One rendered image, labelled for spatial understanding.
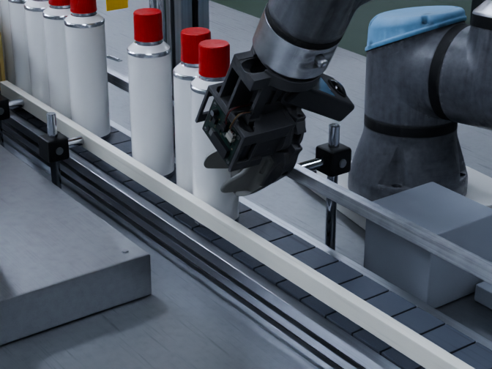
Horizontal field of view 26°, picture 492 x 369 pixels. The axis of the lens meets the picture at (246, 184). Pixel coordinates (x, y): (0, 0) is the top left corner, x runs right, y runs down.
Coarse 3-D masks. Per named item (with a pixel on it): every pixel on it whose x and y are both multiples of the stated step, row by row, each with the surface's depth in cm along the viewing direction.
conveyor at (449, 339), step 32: (96, 160) 135; (192, 224) 119; (256, 224) 119; (320, 256) 112; (288, 288) 106; (352, 288) 106; (384, 288) 106; (416, 320) 100; (384, 352) 95; (480, 352) 95
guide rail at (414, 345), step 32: (32, 96) 148; (64, 128) 139; (128, 160) 126; (160, 192) 121; (224, 224) 111; (256, 256) 108; (288, 256) 104; (320, 288) 100; (352, 320) 97; (384, 320) 93; (416, 352) 90; (448, 352) 89
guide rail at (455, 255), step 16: (112, 80) 142; (128, 80) 139; (288, 176) 114; (304, 176) 111; (320, 176) 110; (320, 192) 110; (336, 192) 107; (352, 192) 107; (352, 208) 106; (368, 208) 104; (384, 208) 103; (384, 224) 102; (400, 224) 100; (416, 224) 100; (416, 240) 99; (432, 240) 97; (448, 256) 96; (464, 256) 94; (480, 272) 93
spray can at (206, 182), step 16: (208, 48) 110; (224, 48) 111; (208, 64) 111; (224, 64) 111; (208, 80) 112; (192, 96) 113; (192, 112) 114; (192, 128) 115; (192, 144) 116; (208, 144) 114; (208, 176) 115; (224, 176) 115; (208, 192) 116; (224, 208) 117
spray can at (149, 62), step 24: (144, 24) 122; (144, 48) 123; (168, 48) 125; (144, 72) 124; (168, 72) 125; (144, 96) 125; (168, 96) 126; (144, 120) 126; (168, 120) 128; (144, 144) 128; (168, 144) 129; (168, 168) 130
